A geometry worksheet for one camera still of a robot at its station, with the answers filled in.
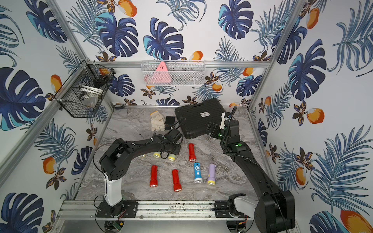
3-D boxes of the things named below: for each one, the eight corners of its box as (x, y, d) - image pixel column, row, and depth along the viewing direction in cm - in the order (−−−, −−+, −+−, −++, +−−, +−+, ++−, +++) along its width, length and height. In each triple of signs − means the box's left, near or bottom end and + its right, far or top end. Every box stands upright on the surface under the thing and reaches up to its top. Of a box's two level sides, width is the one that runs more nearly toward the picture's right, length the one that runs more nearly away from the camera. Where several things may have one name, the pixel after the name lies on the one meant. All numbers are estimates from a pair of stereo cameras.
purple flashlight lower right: (207, 185, 85) (208, 183, 82) (207, 165, 92) (208, 162, 90) (215, 186, 84) (215, 184, 81) (214, 165, 92) (215, 163, 89)
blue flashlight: (194, 183, 85) (194, 181, 82) (193, 164, 92) (193, 162, 89) (201, 183, 85) (202, 181, 82) (200, 164, 92) (201, 162, 89)
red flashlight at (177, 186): (174, 192, 82) (174, 191, 79) (171, 172, 89) (171, 170, 87) (182, 191, 82) (181, 189, 80) (178, 170, 90) (178, 168, 87)
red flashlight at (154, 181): (150, 187, 84) (149, 186, 81) (151, 167, 91) (150, 165, 89) (158, 186, 84) (157, 185, 82) (158, 166, 92) (157, 164, 89)
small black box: (165, 129, 109) (164, 126, 106) (166, 119, 115) (165, 116, 112) (174, 129, 109) (173, 126, 106) (174, 119, 115) (174, 116, 112)
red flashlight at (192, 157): (189, 162, 93) (189, 160, 91) (187, 145, 100) (187, 143, 98) (196, 161, 93) (196, 159, 91) (193, 145, 101) (194, 143, 99)
